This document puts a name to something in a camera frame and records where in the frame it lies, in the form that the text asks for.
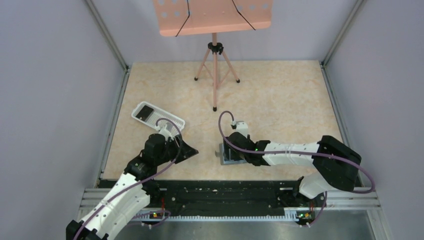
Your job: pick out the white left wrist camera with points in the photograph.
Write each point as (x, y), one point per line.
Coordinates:
(166, 131)

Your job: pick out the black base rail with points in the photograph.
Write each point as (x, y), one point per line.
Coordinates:
(230, 198)

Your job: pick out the pink music stand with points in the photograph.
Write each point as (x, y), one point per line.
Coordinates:
(198, 17)

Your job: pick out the black card in basket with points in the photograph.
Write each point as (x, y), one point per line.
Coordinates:
(144, 113)

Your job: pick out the white plastic basket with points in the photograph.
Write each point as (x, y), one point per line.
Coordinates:
(158, 113)

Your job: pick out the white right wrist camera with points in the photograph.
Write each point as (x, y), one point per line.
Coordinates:
(240, 127)

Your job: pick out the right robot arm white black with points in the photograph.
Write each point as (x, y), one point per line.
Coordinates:
(335, 163)

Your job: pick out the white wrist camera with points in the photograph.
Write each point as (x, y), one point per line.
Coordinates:
(166, 131)
(240, 127)

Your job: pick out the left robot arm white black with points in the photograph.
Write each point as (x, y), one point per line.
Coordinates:
(133, 190)

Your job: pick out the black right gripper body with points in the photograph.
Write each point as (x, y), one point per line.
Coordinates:
(228, 151)

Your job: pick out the aluminium frame rail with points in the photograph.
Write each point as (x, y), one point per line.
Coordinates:
(334, 201)

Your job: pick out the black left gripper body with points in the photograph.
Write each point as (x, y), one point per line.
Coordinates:
(177, 148)

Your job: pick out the grey card holder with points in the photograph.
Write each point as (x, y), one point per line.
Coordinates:
(228, 156)

